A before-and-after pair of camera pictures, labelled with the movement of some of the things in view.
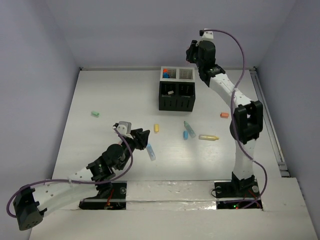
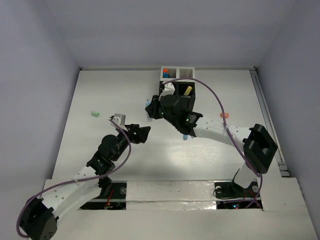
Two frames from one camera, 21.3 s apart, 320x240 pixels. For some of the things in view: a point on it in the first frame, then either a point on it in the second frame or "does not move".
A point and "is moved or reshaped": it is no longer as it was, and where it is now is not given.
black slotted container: [182, 99] does not move
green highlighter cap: [95, 114] does not move
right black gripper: [193, 47] -> [153, 107]
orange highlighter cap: [224, 115] does not move
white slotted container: [177, 74] does not move
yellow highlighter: [209, 137] is moved or reshaped
